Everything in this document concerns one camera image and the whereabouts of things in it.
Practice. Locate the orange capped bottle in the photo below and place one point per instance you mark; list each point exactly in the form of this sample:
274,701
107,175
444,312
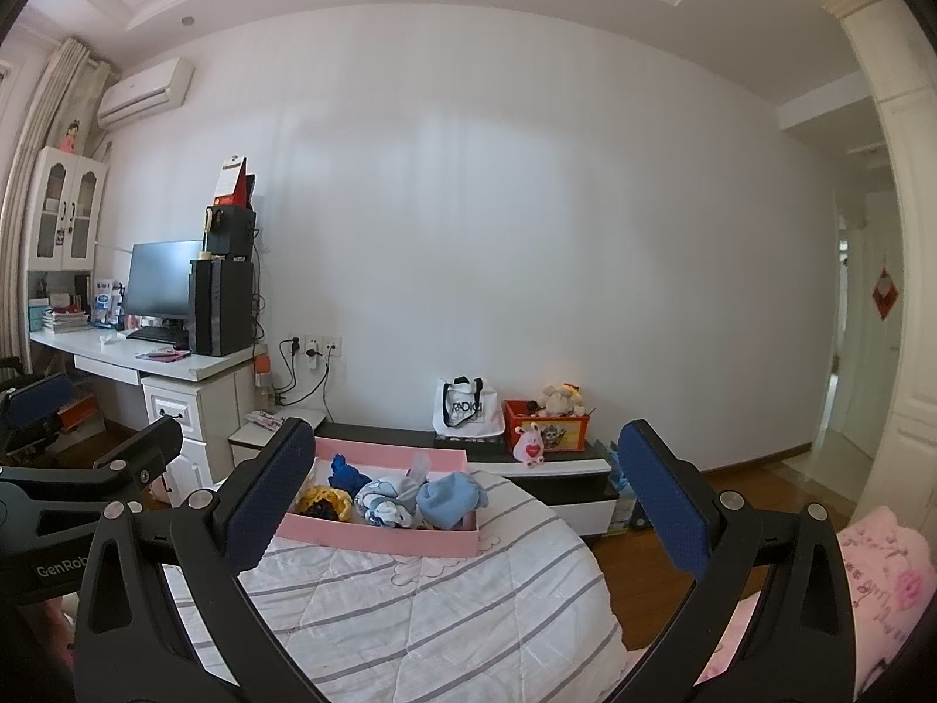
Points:
262,366

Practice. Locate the white wall outlets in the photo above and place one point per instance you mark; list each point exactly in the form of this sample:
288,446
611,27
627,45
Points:
333,344

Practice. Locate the small white side table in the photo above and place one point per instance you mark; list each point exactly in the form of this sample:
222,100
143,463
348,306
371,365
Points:
245,447

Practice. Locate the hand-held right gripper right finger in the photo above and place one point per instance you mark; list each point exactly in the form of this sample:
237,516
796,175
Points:
662,490

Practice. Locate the white tote bag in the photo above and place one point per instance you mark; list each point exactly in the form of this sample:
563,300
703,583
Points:
465,410

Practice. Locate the black computer tower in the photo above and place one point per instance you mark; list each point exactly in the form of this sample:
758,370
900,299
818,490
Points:
219,307

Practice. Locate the white door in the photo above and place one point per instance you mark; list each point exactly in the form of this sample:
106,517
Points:
875,381

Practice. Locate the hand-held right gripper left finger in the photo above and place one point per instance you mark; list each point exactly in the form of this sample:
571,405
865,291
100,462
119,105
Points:
267,490

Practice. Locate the light blue fleece hat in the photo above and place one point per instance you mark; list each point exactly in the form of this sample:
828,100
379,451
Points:
450,502

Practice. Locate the white desk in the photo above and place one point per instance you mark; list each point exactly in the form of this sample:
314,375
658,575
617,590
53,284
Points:
205,395

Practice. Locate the pink notebook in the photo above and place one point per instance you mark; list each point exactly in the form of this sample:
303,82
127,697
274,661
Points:
165,354

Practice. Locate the blue and white boxes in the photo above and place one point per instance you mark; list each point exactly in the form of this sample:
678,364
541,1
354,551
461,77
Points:
108,300

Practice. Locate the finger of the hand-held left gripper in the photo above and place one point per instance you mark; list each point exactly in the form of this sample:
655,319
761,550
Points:
154,447
40,395

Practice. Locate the yellow crochet sunflower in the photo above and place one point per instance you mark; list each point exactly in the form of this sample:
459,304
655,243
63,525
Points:
326,505

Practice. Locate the black computer monitor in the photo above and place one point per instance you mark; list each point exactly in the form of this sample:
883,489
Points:
161,278

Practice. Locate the red toy storage box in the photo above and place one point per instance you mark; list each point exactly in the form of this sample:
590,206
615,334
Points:
556,436

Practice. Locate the pink floral pillow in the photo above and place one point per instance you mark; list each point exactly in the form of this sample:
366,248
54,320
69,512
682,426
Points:
886,556

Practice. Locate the teal box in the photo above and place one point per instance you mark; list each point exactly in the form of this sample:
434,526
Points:
44,316

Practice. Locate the printed baby cloth blue ribbon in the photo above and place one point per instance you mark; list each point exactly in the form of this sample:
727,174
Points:
384,502

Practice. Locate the white glass-door cabinet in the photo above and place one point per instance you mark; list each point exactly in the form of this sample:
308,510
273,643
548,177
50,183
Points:
66,212

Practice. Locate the pink patterned packet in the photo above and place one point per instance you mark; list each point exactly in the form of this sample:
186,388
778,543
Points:
263,417

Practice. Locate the black box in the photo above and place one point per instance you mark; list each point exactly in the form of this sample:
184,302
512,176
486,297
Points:
230,233

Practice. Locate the beige curtain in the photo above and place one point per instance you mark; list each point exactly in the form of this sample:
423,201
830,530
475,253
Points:
51,102

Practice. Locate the white wardrobe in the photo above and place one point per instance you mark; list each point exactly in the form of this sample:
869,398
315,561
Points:
908,271

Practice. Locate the pink doll figurine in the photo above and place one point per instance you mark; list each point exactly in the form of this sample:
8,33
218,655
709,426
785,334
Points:
72,138

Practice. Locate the red and white box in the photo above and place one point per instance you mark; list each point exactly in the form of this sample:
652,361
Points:
230,183

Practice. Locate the black office chair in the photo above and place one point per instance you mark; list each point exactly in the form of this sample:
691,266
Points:
9,365

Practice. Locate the pink cardboard box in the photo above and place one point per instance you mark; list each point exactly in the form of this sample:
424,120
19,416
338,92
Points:
381,534

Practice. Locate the stack of books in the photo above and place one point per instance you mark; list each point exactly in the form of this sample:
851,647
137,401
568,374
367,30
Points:
66,321

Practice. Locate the black and white low cabinet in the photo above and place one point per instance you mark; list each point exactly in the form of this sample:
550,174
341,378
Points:
578,472

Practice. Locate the white air conditioner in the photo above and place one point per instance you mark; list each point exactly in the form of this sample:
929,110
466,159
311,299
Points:
143,91

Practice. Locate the dark blue towel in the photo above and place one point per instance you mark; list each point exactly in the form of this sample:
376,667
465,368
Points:
348,474

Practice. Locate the clear plastic bottle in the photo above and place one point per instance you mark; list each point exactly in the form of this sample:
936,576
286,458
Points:
419,469

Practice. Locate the beige plush toy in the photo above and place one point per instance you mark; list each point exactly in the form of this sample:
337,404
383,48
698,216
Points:
560,399

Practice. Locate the red door ornament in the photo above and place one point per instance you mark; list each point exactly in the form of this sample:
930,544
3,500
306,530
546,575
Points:
887,294

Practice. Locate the black keyboard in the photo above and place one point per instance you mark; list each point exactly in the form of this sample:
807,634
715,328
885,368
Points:
157,335

